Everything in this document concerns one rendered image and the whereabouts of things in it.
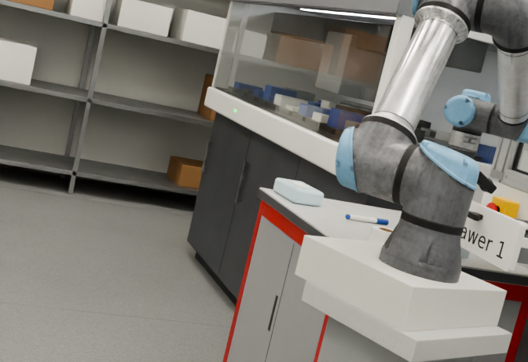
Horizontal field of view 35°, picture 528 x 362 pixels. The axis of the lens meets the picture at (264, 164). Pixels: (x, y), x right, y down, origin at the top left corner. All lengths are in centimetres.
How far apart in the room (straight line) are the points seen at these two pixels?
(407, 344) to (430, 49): 60
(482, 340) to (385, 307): 21
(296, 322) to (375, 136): 76
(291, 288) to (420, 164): 81
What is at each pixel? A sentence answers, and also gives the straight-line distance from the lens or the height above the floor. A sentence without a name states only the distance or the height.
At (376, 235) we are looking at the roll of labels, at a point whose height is 79.
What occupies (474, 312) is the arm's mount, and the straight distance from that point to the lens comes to 160.
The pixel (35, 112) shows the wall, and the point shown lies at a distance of 584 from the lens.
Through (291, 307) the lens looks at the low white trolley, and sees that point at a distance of 224.
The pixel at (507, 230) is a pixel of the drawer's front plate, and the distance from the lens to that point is 192.
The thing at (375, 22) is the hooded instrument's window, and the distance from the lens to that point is 287.
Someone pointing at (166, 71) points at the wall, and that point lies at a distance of 593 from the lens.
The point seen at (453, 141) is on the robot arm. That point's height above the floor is 104.
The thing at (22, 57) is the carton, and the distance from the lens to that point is 532.
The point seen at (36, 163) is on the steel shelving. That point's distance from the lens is 541.
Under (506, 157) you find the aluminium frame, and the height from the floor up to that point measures 102.
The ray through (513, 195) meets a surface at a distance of 247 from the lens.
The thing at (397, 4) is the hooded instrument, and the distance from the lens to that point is 273.
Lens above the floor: 117
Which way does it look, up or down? 8 degrees down
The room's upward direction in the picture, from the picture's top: 13 degrees clockwise
